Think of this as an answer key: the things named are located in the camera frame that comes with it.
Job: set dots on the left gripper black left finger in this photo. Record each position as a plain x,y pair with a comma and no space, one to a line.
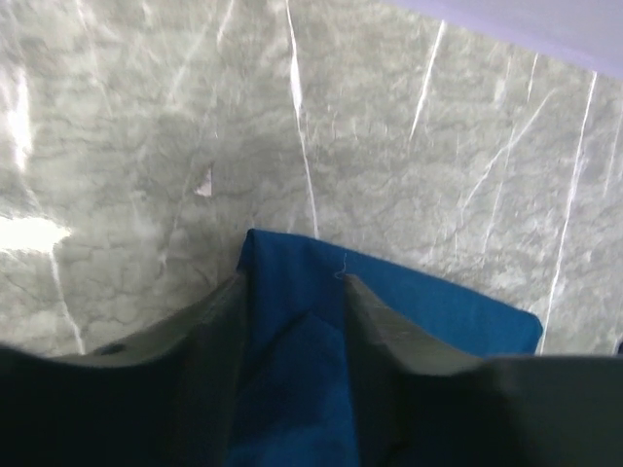
164,396

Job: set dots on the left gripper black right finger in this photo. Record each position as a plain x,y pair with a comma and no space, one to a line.
418,401

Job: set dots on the blue Mickey Mouse t-shirt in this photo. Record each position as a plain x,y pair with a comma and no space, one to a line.
293,404

